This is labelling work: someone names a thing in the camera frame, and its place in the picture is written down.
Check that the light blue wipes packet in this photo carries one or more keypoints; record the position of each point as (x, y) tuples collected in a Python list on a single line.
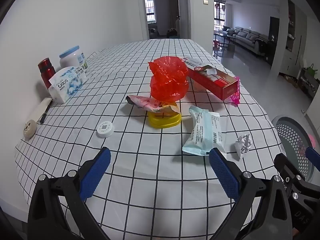
[(205, 130)]

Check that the grey perforated waste basket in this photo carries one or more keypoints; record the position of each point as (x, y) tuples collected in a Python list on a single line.
[(290, 132)]

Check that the yellow round lid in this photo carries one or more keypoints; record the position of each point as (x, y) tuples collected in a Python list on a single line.
[(162, 122)]

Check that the black pen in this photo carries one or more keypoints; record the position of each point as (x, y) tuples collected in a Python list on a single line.
[(43, 118)]

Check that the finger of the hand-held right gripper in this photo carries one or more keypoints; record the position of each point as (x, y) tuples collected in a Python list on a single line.
[(287, 170), (314, 156)]

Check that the white rectangular case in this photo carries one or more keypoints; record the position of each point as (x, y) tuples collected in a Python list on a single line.
[(38, 108)]

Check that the black checked white tablecloth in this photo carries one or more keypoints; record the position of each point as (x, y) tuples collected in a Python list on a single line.
[(150, 192)]

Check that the dark coffee table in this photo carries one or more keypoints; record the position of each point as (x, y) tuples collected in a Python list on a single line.
[(226, 38)]

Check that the grey sofa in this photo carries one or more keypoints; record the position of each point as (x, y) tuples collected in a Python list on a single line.
[(247, 36)]

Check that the red stool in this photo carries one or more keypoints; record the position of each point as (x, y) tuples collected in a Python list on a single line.
[(216, 45)]

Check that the low shoe rack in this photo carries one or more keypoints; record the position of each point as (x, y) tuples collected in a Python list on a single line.
[(308, 82)]

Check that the dark tall door panel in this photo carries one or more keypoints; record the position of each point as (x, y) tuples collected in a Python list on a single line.
[(273, 40)]

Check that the pink snack wrapper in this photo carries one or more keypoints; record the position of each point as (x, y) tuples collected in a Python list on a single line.
[(147, 103)]

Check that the red metal bottle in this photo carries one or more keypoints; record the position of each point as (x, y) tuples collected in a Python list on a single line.
[(46, 71)]

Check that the white jar with blue lid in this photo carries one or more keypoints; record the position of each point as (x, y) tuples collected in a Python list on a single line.
[(72, 58)]

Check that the pink plastic cone toy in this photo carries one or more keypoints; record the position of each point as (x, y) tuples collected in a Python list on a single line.
[(235, 97)]

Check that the white round disc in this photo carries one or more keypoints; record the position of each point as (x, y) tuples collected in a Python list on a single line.
[(105, 129)]

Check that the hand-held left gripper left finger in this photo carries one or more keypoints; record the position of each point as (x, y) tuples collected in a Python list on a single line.
[(96, 172)]

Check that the red plastic bag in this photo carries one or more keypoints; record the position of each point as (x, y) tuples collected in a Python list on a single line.
[(168, 80)]

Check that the long red cardboard box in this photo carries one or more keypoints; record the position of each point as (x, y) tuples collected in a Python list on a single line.
[(215, 82)]

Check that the white blue tissue pack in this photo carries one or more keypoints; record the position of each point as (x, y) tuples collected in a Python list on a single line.
[(66, 83)]

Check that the beige round disc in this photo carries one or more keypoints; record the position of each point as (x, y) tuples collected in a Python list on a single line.
[(30, 128)]

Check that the white paper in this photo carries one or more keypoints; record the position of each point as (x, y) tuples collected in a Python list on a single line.
[(242, 145)]

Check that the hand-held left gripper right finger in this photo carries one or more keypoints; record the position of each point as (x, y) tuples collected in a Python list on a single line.
[(223, 175)]

